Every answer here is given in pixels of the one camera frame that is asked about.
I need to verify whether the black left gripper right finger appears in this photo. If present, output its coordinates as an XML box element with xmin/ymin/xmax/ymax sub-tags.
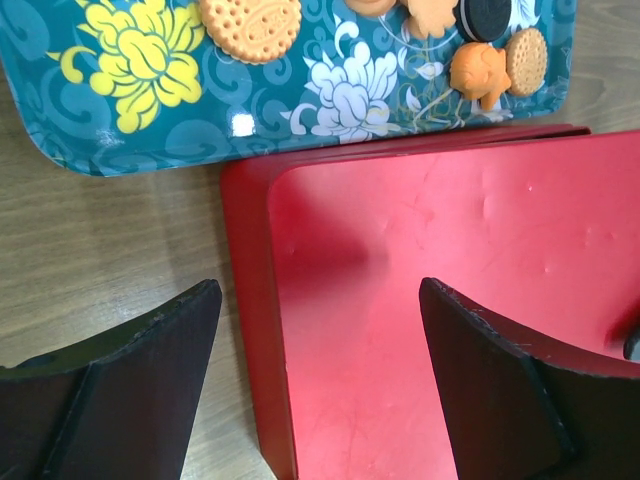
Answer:
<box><xmin>419</xmin><ymin>278</ymin><xmax>639</xmax><ymax>479</ymax></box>

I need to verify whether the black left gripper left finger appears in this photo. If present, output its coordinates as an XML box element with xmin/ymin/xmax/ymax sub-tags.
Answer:
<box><xmin>1</xmin><ymin>279</ymin><xmax>222</xmax><ymax>479</ymax></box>

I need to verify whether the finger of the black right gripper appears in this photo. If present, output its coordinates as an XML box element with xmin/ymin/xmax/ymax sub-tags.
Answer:
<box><xmin>623</xmin><ymin>329</ymin><xmax>640</xmax><ymax>360</ymax></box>

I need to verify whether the red box lid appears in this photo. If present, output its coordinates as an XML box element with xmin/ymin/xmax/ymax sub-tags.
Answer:
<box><xmin>220</xmin><ymin>125</ymin><xmax>639</xmax><ymax>479</ymax></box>

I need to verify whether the large orange dotted cookie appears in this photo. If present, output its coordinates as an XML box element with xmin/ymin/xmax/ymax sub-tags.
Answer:
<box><xmin>506</xmin><ymin>27</ymin><xmax>548</xmax><ymax>97</ymax></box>

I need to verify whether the orange fish cookie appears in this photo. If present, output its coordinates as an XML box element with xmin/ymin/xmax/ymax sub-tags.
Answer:
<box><xmin>450</xmin><ymin>42</ymin><xmax>512</xmax><ymax>111</ymax></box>

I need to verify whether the teal floral tray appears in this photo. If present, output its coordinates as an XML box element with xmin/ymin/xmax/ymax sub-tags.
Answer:
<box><xmin>1</xmin><ymin>1</ymin><xmax>577</xmax><ymax>177</ymax></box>

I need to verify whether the black sandwich cookie lower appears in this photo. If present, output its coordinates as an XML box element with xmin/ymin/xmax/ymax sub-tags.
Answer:
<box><xmin>455</xmin><ymin>0</ymin><xmax>512</xmax><ymax>43</ymax></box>

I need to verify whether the orange flower cookie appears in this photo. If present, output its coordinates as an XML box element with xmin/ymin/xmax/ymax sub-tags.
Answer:
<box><xmin>402</xmin><ymin>0</ymin><xmax>458</xmax><ymax>39</ymax></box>

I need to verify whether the orange dotted sandwich cookie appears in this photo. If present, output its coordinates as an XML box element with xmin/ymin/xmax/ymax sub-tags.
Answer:
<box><xmin>200</xmin><ymin>0</ymin><xmax>302</xmax><ymax>65</ymax></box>

